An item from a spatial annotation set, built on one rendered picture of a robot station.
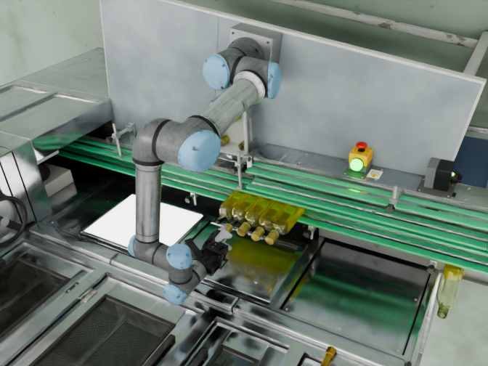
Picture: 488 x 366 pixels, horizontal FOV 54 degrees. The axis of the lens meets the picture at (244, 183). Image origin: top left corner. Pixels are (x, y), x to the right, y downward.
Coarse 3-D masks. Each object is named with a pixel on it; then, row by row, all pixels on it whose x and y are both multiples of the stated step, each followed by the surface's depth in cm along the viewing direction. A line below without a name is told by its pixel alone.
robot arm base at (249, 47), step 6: (234, 42) 171; (240, 42) 169; (246, 42) 169; (252, 42) 170; (234, 48) 166; (240, 48) 167; (246, 48) 168; (252, 48) 169; (258, 48) 170; (246, 54) 166; (252, 54) 168; (258, 54) 170
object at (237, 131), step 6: (240, 120) 200; (246, 120) 191; (234, 126) 204; (240, 126) 202; (246, 126) 192; (228, 132) 207; (234, 132) 206; (240, 132) 204; (246, 132) 193; (234, 138) 207; (240, 138) 205; (246, 138) 195; (228, 144) 208; (234, 144) 208; (246, 144) 196; (222, 150) 204; (228, 150) 204; (234, 150) 203; (240, 150) 203; (246, 150) 198; (240, 156) 201
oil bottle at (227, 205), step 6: (234, 192) 194; (240, 192) 194; (228, 198) 190; (234, 198) 190; (240, 198) 190; (222, 204) 187; (228, 204) 187; (234, 204) 187; (222, 210) 186; (228, 210) 185; (228, 216) 186
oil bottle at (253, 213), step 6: (264, 198) 189; (258, 204) 186; (264, 204) 186; (252, 210) 183; (258, 210) 183; (264, 210) 184; (246, 216) 181; (252, 216) 180; (258, 216) 180; (258, 222) 181
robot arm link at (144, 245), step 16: (144, 128) 132; (144, 144) 131; (144, 160) 134; (160, 160) 137; (144, 176) 138; (160, 176) 141; (144, 192) 140; (160, 192) 144; (144, 208) 143; (144, 224) 145; (144, 240) 148; (144, 256) 150
